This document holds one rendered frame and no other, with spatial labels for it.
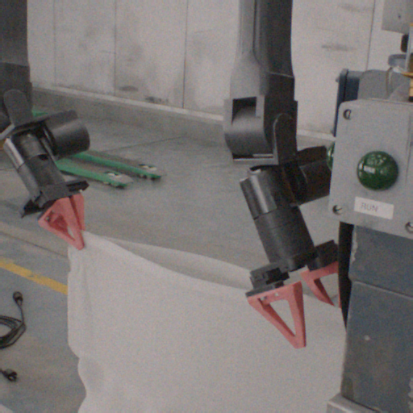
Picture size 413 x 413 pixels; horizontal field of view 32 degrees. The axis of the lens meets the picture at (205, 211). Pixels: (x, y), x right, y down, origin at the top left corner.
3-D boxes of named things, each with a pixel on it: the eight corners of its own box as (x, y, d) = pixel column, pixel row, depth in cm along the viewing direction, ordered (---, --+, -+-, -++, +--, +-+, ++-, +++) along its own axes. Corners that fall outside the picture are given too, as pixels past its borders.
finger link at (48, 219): (116, 229, 109) (86, 180, 111) (81, 239, 104) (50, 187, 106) (94, 252, 113) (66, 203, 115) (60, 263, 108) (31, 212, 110)
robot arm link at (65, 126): (-15, 109, 114) (-1, 93, 107) (48, 90, 120) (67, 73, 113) (14, 178, 115) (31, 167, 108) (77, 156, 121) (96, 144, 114)
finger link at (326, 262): (373, 310, 87) (345, 239, 88) (345, 328, 82) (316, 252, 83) (327, 322, 92) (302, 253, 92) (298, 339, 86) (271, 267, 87)
